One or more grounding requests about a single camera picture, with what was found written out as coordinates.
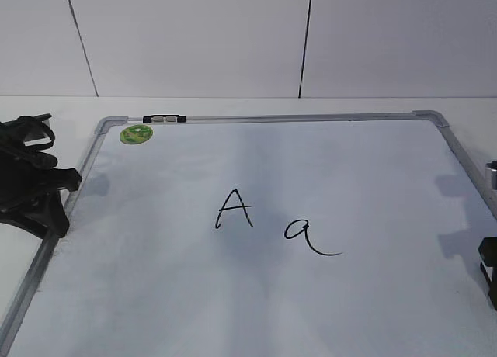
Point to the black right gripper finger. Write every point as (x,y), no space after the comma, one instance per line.
(487,252)

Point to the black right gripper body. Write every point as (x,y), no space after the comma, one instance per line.
(491,174)

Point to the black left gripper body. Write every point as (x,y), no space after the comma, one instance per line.
(27,170)

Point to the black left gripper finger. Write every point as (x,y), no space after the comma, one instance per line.
(42,215)

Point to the round green sticker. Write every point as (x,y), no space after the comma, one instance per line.
(136,134)

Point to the black whiteboard hanging clip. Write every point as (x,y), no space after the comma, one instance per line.
(160,119)

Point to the silver framed whiteboard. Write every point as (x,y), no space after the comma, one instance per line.
(315,235)

